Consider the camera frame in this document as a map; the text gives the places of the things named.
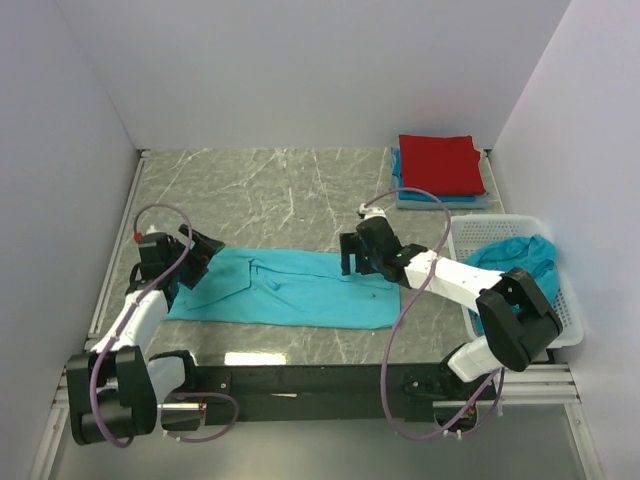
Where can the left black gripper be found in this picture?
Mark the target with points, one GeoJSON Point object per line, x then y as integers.
{"type": "Point", "coordinates": [203, 249]}

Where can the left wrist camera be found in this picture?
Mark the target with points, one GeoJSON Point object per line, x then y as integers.
{"type": "Point", "coordinates": [138, 236]}

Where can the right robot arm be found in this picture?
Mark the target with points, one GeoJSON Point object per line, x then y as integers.
{"type": "Point", "coordinates": [519, 322]}

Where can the teal t-shirt in basket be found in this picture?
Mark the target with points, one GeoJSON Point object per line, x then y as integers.
{"type": "Point", "coordinates": [534, 254]}

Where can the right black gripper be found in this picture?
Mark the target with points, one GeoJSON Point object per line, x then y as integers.
{"type": "Point", "coordinates": [349, 245]}

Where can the red folded t-shirt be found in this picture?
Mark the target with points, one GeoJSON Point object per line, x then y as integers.
{"type": "Point", "coordinates": [443, 166]}

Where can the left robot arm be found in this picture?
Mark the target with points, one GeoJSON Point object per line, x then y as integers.
{"type": "Point", "coordinates": [113, 390]}

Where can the black base beam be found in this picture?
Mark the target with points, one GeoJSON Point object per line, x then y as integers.
{"type": "Point", "coordinates": [416, 392]}

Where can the light blue t-shirt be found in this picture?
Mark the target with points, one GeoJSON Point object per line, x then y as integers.
{"type": "Point", "coordinates": [291, 288]}

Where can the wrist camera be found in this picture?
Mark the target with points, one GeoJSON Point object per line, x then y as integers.
{"type": "Point", "coordinates": [367, 212]}
{"type": "Point", "coordinates": [138, 236]}

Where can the white plastic basket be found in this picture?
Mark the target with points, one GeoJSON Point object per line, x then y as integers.
{"type": "Point", "coordinates": [469, 233]}

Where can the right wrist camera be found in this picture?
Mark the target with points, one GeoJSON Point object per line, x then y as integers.
{"type": "Point", "coordinates": [367, 212]}

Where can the grey-blue folded t-shirt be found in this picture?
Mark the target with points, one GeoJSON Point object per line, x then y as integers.
{"type": "Point", "coordinates": [405, 200]}

